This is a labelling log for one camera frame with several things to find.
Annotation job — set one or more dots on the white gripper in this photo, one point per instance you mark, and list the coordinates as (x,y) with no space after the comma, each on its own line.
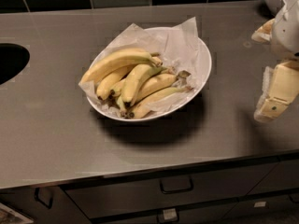
(288,25)

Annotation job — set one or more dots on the white ceramic bowl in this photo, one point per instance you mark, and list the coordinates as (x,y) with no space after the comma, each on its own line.
(177,46)

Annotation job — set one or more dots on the small green-yellow banana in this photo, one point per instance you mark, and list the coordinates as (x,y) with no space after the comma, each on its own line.
(122,108)

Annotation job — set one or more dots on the short yellow banana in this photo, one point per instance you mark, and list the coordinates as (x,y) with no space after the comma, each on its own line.
(116,89)

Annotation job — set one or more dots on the right cabinet drawer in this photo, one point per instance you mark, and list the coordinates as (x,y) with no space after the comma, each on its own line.
(278,191)

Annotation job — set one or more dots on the lower drawer with label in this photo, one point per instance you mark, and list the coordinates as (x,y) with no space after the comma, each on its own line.
(197,213)

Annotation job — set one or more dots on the round black sink hole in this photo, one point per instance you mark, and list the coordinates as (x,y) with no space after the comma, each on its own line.
(13,59)

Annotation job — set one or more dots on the left cabinet door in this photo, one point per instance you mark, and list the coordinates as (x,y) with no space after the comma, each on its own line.
(49,205)

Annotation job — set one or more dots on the top drawer with handle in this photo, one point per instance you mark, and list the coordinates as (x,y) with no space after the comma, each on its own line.
(124,198)

